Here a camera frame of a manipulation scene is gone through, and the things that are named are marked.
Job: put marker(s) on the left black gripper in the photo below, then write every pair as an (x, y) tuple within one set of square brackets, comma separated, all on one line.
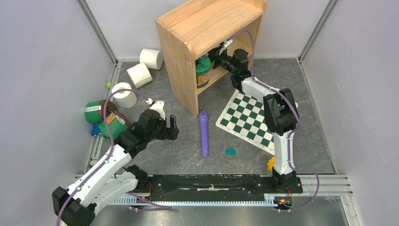
[(169, 133)]

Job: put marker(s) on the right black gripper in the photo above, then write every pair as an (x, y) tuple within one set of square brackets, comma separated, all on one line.
[(216, 58)]

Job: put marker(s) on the green roll orange label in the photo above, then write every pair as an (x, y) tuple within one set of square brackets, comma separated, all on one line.
[(116, 125)]

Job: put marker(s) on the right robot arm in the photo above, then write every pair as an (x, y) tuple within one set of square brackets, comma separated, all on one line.
[(280, 112)]

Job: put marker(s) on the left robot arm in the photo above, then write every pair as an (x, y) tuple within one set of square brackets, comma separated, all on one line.
[(80, 202)]

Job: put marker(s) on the wooden shelf unit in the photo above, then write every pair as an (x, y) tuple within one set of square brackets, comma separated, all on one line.
[(192, 29)]

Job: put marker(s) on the purple toy microphone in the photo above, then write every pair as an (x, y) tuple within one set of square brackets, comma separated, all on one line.
[(203, 124)]

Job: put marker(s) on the white toilet roll front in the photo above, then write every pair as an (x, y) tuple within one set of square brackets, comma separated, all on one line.
[(125, 99)]

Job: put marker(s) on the white toilet roll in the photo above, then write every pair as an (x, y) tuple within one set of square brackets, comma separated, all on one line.
[(153, 59), (125, 99), (139, 75)]

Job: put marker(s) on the white toilet roll back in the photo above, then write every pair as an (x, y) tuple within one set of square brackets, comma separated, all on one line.
[(153, 59)]

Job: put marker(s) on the teal small block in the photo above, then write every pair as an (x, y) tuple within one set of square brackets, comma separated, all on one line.
[(230, 151)]

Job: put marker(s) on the white toilet roll middle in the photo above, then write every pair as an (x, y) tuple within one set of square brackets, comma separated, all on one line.
[(139, 75)]

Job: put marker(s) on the green white chessboard mat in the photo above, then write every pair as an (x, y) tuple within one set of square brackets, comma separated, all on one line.
[(243, 116)]

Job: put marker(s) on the blue toy car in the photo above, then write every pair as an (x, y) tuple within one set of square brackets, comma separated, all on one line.
[(95, 130)]

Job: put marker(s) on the yellow toy piece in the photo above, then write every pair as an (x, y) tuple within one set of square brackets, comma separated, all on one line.
[(270, 164)]

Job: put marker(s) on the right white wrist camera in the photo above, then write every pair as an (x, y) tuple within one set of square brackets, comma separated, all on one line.
[(224, 45)]

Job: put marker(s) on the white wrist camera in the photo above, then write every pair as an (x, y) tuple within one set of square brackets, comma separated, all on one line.
[(158, 106), (224, 45)]

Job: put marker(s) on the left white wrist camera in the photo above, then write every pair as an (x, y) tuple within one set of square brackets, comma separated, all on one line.
[(158, 106)]

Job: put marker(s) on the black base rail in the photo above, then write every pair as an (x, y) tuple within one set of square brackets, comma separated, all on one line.
[(214, 188)]

